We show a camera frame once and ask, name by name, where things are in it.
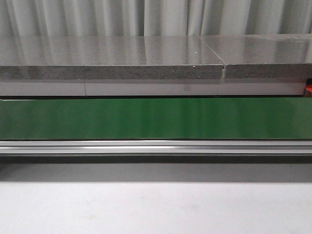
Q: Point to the aluminium conveyor frame rail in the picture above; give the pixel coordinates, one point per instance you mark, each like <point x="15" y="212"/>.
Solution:
<point x="157" y="147"/>

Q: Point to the grey granite slab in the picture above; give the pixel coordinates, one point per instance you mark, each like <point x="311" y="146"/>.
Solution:
<point x="107" y="58"/>
<point x="286" y="56"/>

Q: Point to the grey granite slab right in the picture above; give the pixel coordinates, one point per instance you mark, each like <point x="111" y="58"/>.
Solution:
<point x="286" y="56"/>

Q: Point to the red plastic tray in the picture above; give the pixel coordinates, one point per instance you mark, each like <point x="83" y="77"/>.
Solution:
<point x="308" y="91"/>

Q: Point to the grey pleated curtain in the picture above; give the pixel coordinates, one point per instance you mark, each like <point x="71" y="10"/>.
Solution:
<point x="154" y="17"/>

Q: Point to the grey granite slab left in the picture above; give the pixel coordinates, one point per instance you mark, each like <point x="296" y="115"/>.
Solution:
<point x="107" y="58"/>

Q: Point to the green conveyor belt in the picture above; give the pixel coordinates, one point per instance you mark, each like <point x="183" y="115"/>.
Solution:
<point x="157" y="118"/>

